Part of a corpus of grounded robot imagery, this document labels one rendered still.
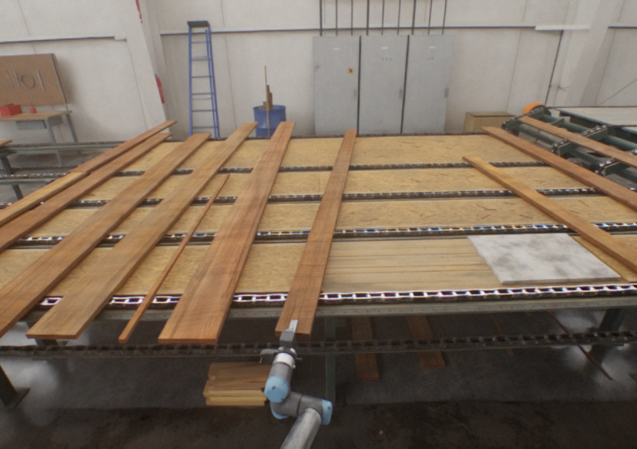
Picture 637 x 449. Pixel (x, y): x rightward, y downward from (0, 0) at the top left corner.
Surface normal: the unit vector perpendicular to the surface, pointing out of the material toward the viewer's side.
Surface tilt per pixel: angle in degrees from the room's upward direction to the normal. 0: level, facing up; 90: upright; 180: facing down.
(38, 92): 90
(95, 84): 88
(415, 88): 90
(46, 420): 0
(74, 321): 0
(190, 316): 0
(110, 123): 91
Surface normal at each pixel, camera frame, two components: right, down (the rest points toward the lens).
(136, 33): 0.01, 0.58
